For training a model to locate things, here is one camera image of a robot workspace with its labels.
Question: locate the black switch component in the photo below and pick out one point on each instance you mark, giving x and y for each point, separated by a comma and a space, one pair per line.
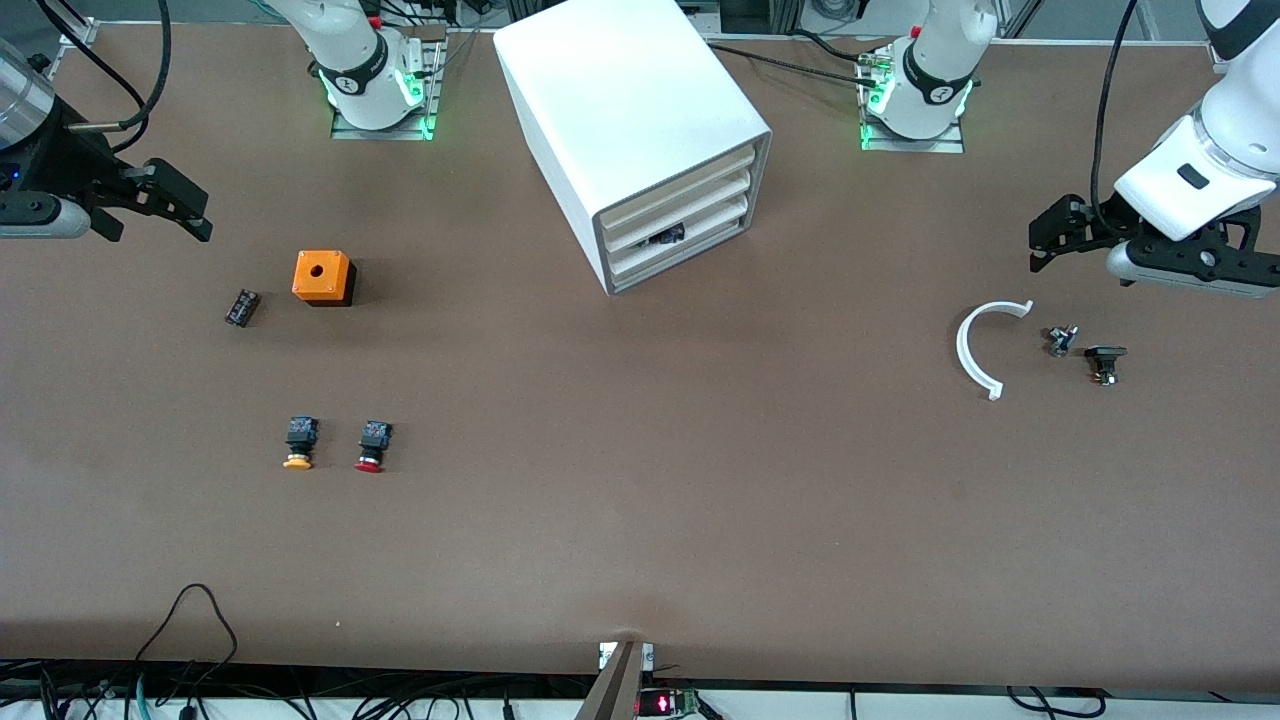
1105, 355

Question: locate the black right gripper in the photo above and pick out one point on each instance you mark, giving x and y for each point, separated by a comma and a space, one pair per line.
72, 163

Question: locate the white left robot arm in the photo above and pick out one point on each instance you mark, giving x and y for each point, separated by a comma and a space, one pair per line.
1160, 190

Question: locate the orange box with hole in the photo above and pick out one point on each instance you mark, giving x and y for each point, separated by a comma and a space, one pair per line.
320, 275

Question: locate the yellow push button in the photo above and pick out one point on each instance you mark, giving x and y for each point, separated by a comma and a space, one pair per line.
300, 440

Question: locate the small white bracket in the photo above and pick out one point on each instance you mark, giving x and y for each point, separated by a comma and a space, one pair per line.
648, 655
605, 655

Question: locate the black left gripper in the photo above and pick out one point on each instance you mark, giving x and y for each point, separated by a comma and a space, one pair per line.
1103, 224

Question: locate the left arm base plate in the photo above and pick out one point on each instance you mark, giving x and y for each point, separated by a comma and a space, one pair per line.
900, 145

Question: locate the black part inside drawer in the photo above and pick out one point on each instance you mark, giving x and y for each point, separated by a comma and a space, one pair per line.
668, 236

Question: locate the dark equipment box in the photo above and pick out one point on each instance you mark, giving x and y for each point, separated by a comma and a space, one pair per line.
760, 15

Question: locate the small silver switch part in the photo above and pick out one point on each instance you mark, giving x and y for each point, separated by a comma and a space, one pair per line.
1062, 341

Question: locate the small black contact block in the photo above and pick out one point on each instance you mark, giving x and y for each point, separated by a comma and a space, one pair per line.
242, 308

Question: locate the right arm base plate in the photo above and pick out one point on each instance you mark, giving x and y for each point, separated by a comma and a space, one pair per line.
350, 130

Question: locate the grey metal post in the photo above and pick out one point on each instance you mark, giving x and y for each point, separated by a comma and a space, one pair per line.
615, 690

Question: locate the red push button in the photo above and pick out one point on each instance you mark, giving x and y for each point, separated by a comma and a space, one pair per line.
372, 440

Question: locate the device with red display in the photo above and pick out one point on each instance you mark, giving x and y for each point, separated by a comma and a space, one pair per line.
665, 703

